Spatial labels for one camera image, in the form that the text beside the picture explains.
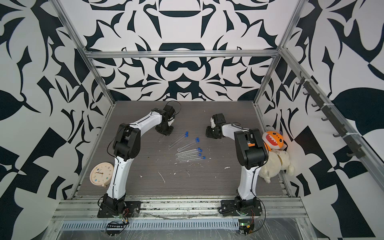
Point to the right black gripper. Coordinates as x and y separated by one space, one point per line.
208 132

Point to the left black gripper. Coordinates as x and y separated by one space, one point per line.
168 133

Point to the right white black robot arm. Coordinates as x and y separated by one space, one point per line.
250 151

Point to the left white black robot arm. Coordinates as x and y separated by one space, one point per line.
127 145

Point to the test tube front most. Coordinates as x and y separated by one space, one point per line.
192 159

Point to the orange shark plush toy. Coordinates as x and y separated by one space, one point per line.
273 140

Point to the cream plush toy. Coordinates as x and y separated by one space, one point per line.
278 161

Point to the beige round alarm clock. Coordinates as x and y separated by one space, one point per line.
101 174

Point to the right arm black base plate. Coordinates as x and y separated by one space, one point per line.
238 207

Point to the aluminium frame front rail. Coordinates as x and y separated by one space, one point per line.
194 207

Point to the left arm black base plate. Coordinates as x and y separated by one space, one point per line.
126 209

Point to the black wall hook rail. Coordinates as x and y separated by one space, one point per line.
332 115

